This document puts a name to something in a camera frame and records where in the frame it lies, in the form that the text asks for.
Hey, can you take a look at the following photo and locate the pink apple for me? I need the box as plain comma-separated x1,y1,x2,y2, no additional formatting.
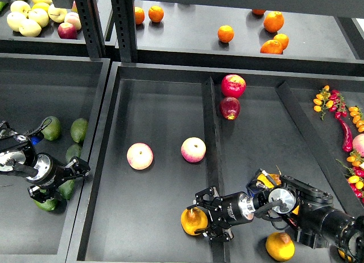
126,142,154,170
180,137,206,163

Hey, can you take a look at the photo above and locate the green avocado lowest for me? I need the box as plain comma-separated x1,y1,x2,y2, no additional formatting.
34,199,59,212

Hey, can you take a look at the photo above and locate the black left fruit shelf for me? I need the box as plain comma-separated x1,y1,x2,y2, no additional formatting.
0,0,116,57

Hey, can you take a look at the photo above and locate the green avocado upper right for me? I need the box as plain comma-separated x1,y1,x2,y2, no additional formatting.
71,118,88,143

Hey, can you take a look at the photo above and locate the black tray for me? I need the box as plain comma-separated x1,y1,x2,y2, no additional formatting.
67,63,363,262
1,54,110,262

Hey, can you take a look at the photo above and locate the yellow pear far right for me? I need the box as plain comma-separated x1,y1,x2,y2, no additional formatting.
338,249,353,262

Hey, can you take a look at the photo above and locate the pale yellow apple right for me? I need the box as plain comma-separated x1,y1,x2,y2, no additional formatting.
48,4,68,23

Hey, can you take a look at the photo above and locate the yellow pear bottom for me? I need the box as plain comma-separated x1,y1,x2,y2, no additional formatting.
266,232,295,262

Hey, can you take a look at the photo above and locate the yellow lemon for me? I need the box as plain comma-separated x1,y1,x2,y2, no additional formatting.
32,2,50,12

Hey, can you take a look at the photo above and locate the orange lower right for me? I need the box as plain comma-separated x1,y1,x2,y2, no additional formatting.
260,39,283,55

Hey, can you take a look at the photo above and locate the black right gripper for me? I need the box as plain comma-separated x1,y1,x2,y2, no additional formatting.
194,186,255,242

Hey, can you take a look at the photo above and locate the pale yellow apple middle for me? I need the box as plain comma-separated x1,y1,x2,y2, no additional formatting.
28,9,49,28

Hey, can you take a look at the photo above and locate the green avocado middle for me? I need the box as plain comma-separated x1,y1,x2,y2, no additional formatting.
65,143,82,163

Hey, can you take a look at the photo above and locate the pink apple right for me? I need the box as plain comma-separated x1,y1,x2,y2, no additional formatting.
180,137,206,163

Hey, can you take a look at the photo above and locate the black left tray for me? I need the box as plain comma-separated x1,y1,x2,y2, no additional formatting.
1,54,110,262

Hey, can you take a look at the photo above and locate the orange far left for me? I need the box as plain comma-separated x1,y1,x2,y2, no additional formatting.
134,6,145,25

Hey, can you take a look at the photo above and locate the black shelf post right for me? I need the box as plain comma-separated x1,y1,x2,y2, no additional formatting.
111,0,138,63

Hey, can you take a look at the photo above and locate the red apple on shelf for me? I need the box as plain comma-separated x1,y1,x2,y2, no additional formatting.
57,22,77,39

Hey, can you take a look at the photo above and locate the cherry tomato vine cluster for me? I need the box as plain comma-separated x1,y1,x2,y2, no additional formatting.
313,85,348,121

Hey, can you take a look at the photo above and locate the pale pink peach shelf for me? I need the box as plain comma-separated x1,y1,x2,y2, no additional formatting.
64,12,82,31

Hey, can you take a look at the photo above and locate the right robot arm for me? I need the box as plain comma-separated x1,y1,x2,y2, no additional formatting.
192,169,363,262

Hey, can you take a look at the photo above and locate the orange tomato cluster right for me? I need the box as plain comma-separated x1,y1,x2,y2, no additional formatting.
349,106,364,133

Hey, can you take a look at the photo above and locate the bright red apple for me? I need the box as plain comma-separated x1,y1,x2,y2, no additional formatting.
221,74,246,98

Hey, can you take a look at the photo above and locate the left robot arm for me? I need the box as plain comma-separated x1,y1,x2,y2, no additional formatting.
1,117,90,203

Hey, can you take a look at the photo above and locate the pink peach right edge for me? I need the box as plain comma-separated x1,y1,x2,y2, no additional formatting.
353,134,364,157

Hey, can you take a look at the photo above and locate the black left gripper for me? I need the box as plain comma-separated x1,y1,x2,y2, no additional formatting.
27,153,90,203

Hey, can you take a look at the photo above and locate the green avocado upper left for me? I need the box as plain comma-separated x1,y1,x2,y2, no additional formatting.
42,116,61,141

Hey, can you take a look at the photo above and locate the pink apple left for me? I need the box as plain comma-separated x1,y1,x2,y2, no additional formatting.
126,142,154,170

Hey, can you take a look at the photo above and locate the pale yellow apple front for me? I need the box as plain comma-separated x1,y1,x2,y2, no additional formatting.
19,19,42,37

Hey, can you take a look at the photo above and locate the black fruit shelf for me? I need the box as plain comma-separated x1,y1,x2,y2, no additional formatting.
104,0,364,77
0,0,116,57

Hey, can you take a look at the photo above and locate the lower tomato cluster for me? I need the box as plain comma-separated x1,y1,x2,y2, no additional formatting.
336,149,363,203

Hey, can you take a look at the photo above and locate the dark green avocado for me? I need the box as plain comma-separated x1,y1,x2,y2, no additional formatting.
58,179,75,200

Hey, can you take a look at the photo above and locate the pale yellow apple left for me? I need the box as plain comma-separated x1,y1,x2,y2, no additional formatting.
6,12,27,32

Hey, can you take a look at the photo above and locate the dark red apple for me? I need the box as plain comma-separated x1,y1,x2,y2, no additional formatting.
219,97,241,120

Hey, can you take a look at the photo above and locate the black shelf post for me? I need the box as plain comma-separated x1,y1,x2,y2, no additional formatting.
111,0,138,63
75,0,106,59

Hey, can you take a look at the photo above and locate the black center tray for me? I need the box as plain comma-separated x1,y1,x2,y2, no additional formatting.
67,63,363,262

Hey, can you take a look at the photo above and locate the red chili pepper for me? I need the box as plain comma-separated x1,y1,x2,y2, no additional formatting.
338,118,353,153

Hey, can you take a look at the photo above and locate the black right fruit shelf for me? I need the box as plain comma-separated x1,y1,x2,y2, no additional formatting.
104,0,364,77

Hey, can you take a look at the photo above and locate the yellow pear with brown top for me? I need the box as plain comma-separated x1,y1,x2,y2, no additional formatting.
180,207,208,236

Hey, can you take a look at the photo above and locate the black shelf post left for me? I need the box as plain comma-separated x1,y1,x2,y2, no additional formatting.
75,0,106,59

